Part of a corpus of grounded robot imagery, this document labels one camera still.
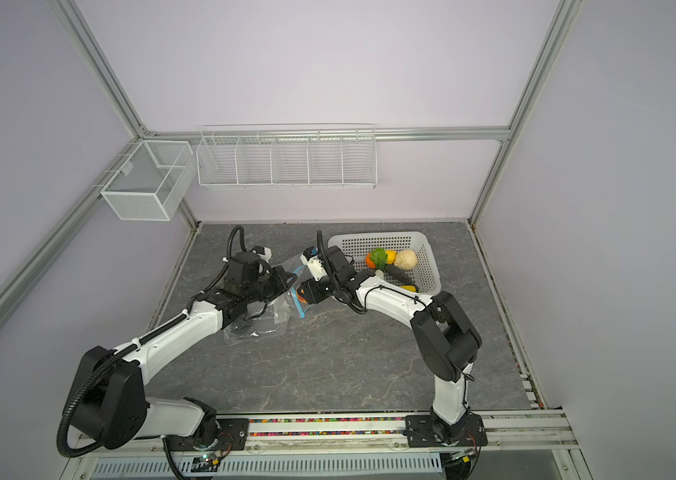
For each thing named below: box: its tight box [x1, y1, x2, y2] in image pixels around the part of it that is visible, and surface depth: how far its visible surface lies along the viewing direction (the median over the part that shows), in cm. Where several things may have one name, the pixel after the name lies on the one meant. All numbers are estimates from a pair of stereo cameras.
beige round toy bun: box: [395, 249, 418, 270], surface depth 104 cm
